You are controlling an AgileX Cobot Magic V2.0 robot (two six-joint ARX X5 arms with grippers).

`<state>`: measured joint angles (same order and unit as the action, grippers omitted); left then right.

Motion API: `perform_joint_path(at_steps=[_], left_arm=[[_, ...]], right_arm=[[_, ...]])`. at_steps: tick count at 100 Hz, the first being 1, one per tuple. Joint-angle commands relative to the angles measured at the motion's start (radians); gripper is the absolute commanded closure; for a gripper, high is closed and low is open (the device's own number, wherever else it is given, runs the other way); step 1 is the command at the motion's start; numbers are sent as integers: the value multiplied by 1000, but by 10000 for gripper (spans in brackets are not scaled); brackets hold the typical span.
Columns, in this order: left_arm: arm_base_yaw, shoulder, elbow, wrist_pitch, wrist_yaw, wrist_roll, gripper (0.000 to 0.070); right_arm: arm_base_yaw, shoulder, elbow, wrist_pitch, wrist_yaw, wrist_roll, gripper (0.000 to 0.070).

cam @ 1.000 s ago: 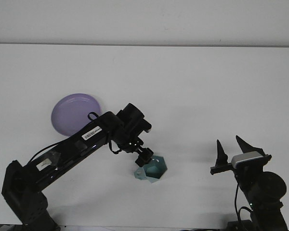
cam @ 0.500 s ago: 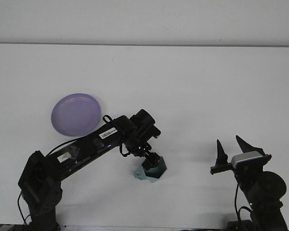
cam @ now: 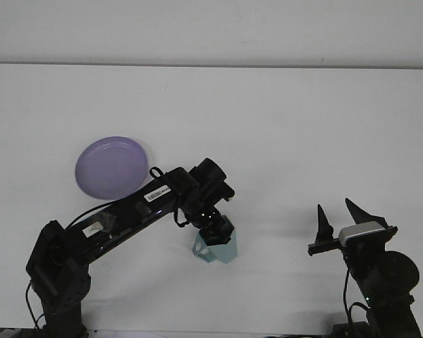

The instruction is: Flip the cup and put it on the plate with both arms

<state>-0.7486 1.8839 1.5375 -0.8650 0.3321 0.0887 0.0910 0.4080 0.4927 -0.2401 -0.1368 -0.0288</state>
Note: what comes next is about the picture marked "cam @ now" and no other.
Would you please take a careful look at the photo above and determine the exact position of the pale blue faceted cup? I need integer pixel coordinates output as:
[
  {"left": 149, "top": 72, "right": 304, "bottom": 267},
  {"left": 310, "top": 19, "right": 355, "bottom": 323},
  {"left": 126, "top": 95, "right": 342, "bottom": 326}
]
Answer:
[{"left": 191, "top": 225, "right": 239, "bottom": 265}]

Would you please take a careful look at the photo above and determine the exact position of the pale purple round plate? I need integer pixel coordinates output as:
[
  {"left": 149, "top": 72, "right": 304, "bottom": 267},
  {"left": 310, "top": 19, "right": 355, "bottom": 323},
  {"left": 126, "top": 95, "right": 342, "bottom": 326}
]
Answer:
[{"left": 74, "top": 136, "right": 149, "bottom": 201}]

